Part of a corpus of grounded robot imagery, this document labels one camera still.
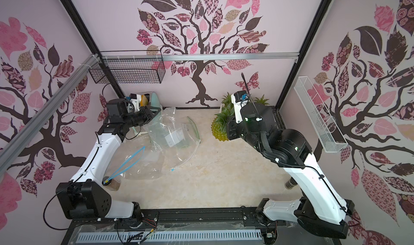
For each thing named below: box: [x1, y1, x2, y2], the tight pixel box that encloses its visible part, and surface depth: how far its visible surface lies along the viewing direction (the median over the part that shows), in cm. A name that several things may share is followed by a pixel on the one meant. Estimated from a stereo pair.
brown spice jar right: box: [284, 176, 299, 190], surface depth 79 cm
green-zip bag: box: [148, 106, 201, 151], surface depth 93 cm
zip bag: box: [148, 127, 201, 172], surface depth 94 cm
